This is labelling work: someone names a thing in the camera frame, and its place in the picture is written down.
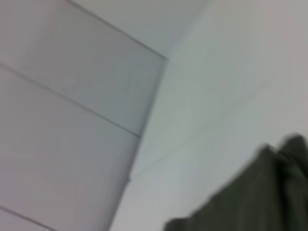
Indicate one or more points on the dark green t-shirt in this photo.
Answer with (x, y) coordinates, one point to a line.
(252, 192)

